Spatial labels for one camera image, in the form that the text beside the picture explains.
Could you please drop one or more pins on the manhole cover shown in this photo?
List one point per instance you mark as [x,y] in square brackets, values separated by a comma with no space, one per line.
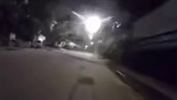
[86,80]

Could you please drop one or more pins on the street lamp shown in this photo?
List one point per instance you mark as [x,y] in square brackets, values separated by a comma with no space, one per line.
[93,23]

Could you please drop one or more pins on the white car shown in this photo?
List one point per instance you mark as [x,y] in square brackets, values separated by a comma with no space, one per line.
[37,43]

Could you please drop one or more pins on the grey asphalt road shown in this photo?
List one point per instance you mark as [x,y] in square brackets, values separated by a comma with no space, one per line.
[38,79]

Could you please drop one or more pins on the long dark wall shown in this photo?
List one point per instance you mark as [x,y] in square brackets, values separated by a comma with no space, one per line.
[167,47]

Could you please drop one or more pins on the raised pavement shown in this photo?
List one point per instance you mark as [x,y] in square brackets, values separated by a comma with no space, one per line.
[158,88]

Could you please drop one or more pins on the dark trees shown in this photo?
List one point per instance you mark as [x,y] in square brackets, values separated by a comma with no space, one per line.
[17,18]

